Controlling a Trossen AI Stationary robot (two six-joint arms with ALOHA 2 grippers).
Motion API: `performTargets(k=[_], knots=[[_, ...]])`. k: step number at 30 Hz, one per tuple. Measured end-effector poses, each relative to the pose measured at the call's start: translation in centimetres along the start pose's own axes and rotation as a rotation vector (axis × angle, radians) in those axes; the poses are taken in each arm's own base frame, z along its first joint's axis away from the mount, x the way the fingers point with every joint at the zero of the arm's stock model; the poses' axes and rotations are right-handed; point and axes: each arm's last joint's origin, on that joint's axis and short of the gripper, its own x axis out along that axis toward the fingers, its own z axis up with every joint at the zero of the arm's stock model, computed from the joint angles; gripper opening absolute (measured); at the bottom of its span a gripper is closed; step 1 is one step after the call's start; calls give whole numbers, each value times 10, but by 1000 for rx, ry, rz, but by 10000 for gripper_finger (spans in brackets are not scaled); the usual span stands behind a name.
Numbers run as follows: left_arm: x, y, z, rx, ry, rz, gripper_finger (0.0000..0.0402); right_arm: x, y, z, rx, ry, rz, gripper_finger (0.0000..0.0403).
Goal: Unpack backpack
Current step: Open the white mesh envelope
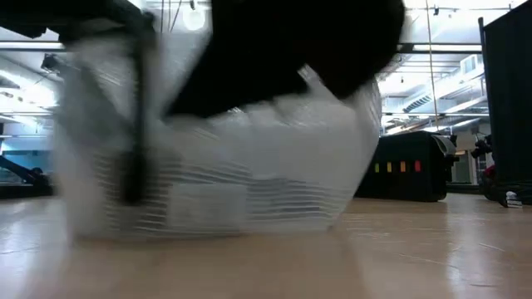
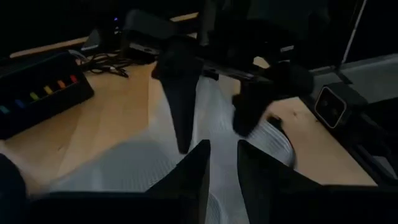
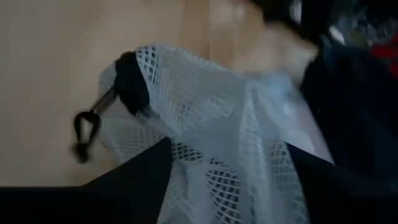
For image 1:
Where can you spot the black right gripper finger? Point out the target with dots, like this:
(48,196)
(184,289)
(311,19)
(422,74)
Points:
(232,91)

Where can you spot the clear mesh zipper pouch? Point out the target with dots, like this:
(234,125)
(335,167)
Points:
(270,166)

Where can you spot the black network switch box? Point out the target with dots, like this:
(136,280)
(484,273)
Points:
(399,182)

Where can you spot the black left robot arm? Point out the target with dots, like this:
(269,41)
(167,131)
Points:
(62,16)

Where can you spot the distant black robot rig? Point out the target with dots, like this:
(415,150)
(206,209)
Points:
(482,146)

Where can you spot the black curtain partition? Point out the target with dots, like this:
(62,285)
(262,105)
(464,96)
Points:
(511,104)

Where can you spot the red object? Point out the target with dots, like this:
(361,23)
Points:
(490,172)

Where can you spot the black overhead frame beam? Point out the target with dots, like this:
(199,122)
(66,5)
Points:
(436,47)

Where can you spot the black ceiling camera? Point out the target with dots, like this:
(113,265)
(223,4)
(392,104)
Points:
(50,62)

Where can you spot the blue wall panel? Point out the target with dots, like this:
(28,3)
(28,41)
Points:
(25,160)

